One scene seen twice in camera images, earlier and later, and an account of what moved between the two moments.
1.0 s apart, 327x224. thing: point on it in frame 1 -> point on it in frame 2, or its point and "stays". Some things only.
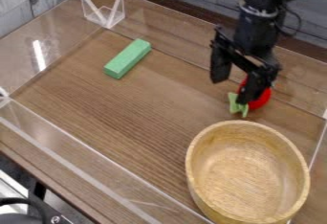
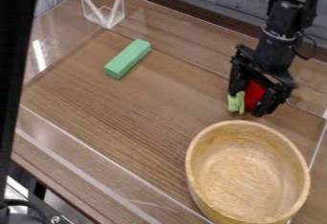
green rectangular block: x=127 y=58 stays
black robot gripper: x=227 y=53 -> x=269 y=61
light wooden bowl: x=247 y=174 stays
